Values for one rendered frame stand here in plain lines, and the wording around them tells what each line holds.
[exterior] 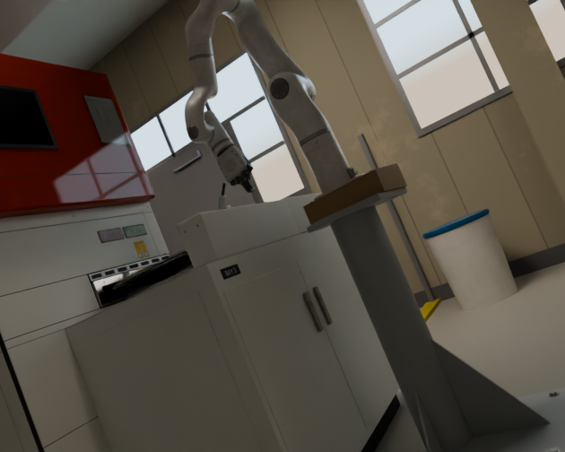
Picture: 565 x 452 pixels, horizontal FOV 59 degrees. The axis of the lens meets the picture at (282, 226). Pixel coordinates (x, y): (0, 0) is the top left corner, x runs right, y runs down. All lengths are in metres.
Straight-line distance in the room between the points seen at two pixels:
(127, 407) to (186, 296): 0.45
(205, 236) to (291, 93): 0.53
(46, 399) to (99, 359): 0.18
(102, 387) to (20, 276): 0.43
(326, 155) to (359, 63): 2.66
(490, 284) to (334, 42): 2.26
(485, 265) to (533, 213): 0.73
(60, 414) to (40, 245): 0.55
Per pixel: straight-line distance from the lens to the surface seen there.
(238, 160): 1.78
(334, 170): 1.64
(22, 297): 1.76
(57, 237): 1.91
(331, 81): 4.32
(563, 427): 1.70
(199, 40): 1.89
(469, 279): 3.42
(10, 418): 1.78
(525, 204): 3.98
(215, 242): 1.43
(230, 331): 1.37
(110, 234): 2.05
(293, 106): 1.64
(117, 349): 1.65
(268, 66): 1.78
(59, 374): 1.76
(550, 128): 3.83
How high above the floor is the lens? 0.73
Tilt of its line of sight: 4 degrees up
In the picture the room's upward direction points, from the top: 23 degrees counter-clockwise
